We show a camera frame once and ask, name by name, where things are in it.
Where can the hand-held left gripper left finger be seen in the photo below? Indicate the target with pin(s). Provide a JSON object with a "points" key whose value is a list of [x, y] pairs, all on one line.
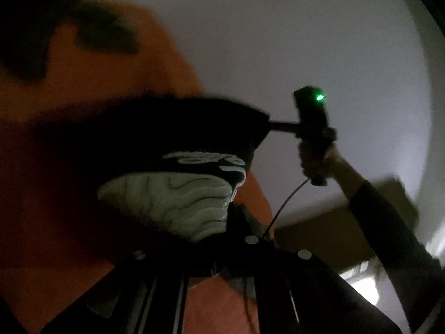
{"points": [[163, 285]]}

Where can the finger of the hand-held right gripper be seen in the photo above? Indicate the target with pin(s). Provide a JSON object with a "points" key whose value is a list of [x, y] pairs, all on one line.
{"points": [[283, 126]]}

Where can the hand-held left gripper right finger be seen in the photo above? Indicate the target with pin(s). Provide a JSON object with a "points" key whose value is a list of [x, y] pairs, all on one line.
{"points": [[245, 222]]}

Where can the black shirt white wavy print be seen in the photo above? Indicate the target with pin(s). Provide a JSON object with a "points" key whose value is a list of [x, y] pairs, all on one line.
{"points": [[173, 125]]}

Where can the person's right forearm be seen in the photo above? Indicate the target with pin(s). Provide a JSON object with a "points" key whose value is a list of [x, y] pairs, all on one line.
{"points": [[393, 229]]}

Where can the person's right hand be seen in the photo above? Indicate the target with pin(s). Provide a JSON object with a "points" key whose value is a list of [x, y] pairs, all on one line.
{"points": [[306, 160]]}

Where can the brown wooden headboard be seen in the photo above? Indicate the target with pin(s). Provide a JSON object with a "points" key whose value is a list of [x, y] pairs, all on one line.
{"points": [[320, 240]]}

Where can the orange blanket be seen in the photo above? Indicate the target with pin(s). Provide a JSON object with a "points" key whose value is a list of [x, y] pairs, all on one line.
{"points": [[52, 198]]}

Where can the grey-green folded cloth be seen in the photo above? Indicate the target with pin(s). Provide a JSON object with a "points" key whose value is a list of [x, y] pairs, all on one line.
{"points": [[104, 31]]}

